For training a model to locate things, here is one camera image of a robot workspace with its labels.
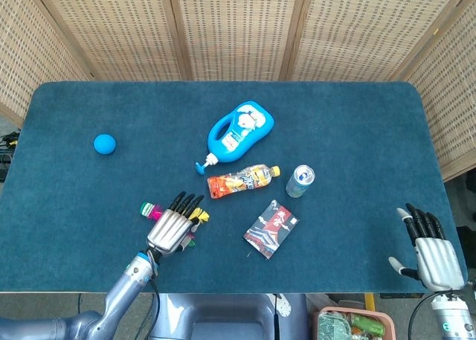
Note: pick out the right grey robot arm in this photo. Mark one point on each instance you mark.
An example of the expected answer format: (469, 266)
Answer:
(451, 317)

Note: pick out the grey blue robot torso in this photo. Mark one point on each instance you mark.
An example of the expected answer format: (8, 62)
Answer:
(223, 317)

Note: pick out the black red card box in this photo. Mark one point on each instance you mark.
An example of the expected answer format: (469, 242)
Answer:
(271, 230)

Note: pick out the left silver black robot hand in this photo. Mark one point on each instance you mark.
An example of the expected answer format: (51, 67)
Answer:
(169, 230)

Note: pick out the colourful toy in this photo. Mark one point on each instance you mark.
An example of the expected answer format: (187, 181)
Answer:
(148, 209)

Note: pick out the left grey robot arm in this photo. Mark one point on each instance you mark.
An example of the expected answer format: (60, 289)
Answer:
(122, 295)

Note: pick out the blue foam ball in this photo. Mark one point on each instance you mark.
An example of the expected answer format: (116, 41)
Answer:
(104, 144)

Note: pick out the green snack packet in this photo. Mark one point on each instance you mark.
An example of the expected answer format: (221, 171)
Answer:
(331, 327)

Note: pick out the green plastic bottle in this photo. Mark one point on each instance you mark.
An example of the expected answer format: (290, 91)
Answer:
(366, 323)

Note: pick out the yellow post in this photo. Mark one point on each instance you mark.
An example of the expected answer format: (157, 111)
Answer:
(369, 301)

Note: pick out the orange iced tea bottle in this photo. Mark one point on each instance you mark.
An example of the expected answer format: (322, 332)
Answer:
(238, 182)

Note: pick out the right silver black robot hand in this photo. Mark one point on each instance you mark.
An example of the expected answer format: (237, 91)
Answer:
(439, 262)

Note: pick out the blue pump detergent bottle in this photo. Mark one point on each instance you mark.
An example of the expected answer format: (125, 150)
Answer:
(241, 131)

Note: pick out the pink plastic basket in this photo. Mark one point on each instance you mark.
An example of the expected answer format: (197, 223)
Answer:
(353, 310)

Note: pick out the woven bamboo screen panel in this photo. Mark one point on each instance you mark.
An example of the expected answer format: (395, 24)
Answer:
(446, 94)
(238, 31)
(111, 31)
(372, 31)
(29, 57)

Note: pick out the light blue drink can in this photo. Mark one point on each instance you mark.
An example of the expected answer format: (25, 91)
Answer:
(300, 182)

